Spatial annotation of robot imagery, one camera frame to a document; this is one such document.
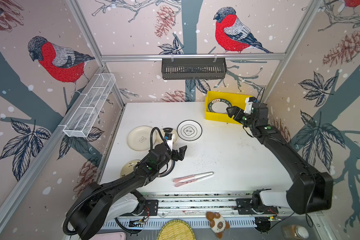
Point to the aluminium frame top bar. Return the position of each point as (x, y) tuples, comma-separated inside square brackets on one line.
[(230, 57)]

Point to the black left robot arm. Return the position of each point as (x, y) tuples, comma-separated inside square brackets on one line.
[(88, 214)]

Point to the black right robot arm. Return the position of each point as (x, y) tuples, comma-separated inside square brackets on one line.
[(311, 190)]

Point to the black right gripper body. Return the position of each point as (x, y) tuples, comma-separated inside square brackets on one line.
[(242, 117)]

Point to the pink white utensil upper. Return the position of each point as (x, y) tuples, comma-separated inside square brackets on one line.
[(193, 177)]

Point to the jar with white lid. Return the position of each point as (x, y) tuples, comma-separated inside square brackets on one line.
[(295, 232)]

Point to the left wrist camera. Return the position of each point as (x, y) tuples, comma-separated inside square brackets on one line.
[(169, 140)]

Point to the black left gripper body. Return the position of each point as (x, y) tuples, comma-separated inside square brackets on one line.
[(175, 157)]

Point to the black hanging wire basket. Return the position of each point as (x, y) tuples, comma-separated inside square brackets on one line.
[(194, 69)]

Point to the yellow plastic bin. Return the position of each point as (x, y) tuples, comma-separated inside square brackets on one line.
[(235, 99)]

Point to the white wire mesh basket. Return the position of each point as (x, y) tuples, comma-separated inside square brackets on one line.
[(87, 112)]

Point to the woven yellow green mat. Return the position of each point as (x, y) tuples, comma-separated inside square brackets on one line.
[(176, 230)]

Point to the pink tray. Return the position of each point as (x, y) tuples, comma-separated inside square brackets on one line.
[(111, 236)]

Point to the aluminium frame post left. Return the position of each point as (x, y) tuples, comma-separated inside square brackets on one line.
[(95, 49)]

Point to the aluminium rail base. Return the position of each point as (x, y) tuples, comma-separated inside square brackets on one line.
[(151, 212)]

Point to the plush toy brown white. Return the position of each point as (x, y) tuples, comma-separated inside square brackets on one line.
[(217, 223)]

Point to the cream bear print plate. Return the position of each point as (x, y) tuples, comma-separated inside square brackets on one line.
[(139, 139)]

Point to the aluminium frame post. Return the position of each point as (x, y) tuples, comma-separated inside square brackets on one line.
[(95, 49), (308, 16)]

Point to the aluminium frame post right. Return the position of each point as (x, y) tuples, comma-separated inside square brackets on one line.
[(308, 16)]

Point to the plate green rim red text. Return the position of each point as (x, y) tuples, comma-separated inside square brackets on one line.
[(218, 106)]

